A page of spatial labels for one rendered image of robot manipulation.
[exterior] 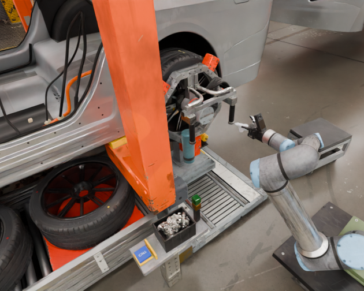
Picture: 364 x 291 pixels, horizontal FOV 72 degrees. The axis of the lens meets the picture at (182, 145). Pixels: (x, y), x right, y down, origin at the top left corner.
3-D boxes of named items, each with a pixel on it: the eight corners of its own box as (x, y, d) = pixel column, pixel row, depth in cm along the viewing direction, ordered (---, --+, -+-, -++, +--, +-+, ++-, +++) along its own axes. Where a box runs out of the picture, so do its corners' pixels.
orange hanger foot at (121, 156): (127, 146, 198) (118, 109, 176) (163, 186, 164) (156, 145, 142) (107, 156, 190) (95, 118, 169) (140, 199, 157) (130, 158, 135)
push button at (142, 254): (145, 246, 139) (145, 245, 137) (152, 256, 134) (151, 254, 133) (134, 254, 136) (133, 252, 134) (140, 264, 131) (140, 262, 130)
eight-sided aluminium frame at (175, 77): (215, 121, 208) (217, 55, 173) (221, 125, 204) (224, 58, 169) (159, 148, 185) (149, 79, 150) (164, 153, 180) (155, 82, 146)
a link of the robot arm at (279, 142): (288, 158, 146) (283, 154, 139) (271, 148, 154) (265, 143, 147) (298, 145, 145) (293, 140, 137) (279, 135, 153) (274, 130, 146)
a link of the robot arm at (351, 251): (383, 265, 119) (383, 269, 106) (343, 268, 128) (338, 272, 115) (370, 231, 125) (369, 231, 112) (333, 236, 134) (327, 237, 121)
